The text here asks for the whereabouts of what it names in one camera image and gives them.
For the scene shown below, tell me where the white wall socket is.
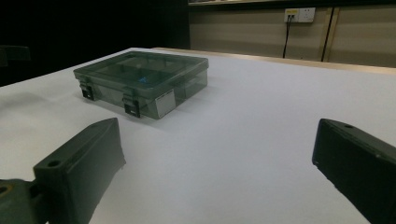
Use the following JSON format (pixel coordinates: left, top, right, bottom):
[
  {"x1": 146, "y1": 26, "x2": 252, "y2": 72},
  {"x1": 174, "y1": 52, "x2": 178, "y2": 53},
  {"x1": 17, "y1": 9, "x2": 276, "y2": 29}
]
[{"x1": 283, "y1": 7, "x2": 316, "y2": 23}]

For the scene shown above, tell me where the black wall socket cable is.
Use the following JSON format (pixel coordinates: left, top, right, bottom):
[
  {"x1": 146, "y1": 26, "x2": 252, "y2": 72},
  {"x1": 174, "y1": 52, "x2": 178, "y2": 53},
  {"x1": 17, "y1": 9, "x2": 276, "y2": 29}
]
[{"x1": 282, "y1": 14, "x2": 294, "y2": 59}]

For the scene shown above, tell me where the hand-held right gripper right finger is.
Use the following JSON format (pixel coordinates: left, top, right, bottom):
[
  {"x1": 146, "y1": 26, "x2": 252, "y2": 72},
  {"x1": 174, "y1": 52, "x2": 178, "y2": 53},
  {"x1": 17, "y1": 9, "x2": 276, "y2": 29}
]
[{"x1": 311, "y1": 118, "x2": 396, "y2": 224}]

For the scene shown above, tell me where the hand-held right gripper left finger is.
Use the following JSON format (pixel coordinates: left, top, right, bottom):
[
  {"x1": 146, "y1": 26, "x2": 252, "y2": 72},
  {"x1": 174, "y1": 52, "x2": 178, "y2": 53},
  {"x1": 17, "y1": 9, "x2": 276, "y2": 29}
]
[{"x1": 33, "y1": 117, "x2": 127, "y2": 224}]

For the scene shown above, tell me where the white table cover sheet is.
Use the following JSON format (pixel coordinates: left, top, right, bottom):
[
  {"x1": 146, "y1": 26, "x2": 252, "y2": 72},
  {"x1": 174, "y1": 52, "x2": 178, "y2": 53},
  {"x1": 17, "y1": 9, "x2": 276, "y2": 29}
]
[{"x1": 0, "y1": 47, "x2": 396, "y2": 224}]

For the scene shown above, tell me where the translucent grey compartment storage box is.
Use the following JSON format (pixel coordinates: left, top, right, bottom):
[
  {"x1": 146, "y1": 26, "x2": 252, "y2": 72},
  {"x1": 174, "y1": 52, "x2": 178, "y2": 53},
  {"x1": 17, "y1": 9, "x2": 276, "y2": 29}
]
[{"x1": 73, "y1": 50, "x2": 209, "y2": 120}]

